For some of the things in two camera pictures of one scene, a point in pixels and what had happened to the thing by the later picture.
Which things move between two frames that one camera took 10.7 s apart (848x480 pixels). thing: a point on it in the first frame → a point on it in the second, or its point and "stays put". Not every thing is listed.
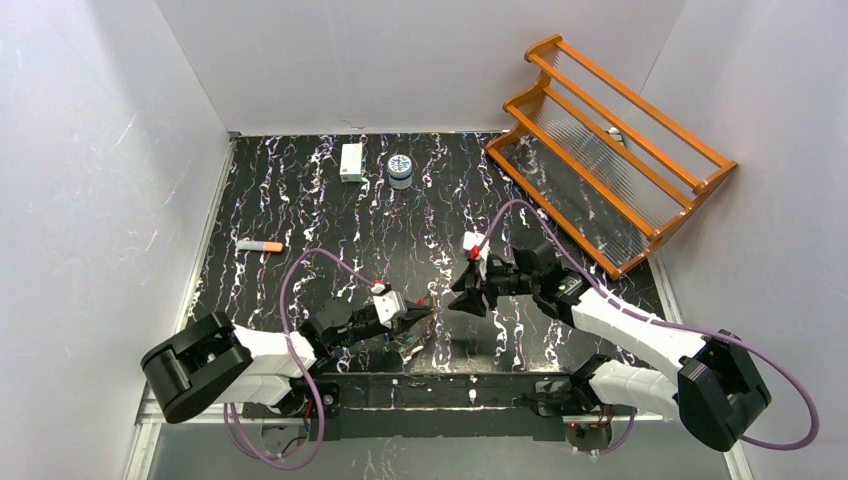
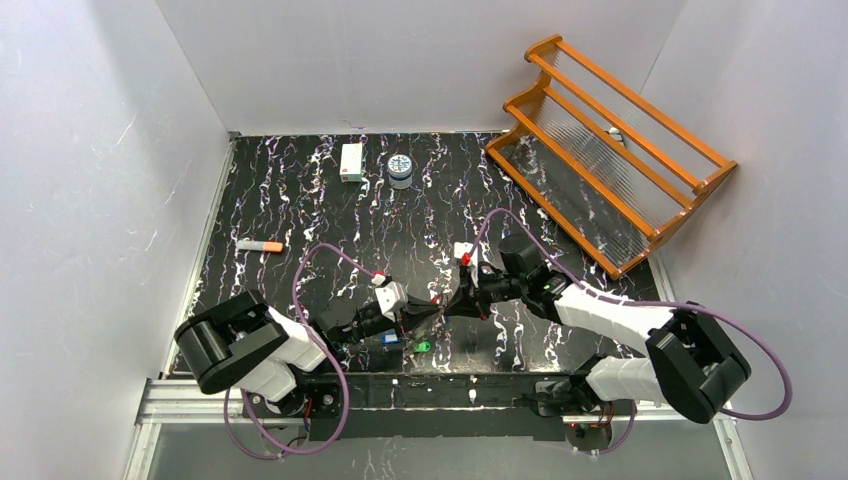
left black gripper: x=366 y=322 stays put
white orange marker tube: x=255 y=245 stays put
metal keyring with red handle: x=430 y=302 → x=439 y=291
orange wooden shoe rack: x=613 y=171 stays put
